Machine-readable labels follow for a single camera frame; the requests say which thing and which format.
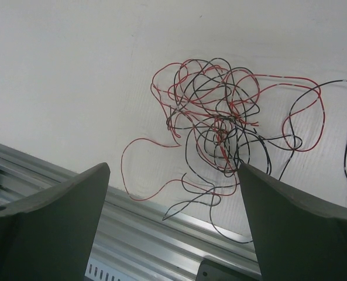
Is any thin black wire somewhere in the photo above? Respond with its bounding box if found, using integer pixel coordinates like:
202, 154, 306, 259
278, 79, 347, 197

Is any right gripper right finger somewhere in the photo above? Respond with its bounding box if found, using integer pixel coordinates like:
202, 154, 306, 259
238, 164, 347, 280

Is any white slotted cable duct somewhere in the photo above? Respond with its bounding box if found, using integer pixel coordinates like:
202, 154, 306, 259
85, 261, 130, 281

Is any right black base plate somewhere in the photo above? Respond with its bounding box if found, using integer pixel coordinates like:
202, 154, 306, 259
195, 256, 263, 280

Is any red orange wire ball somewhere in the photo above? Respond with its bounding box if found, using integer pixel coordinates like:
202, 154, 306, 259
120, 57, 326, 245

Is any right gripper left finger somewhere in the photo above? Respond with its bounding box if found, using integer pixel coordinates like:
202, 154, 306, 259
0, 163, 110, 280

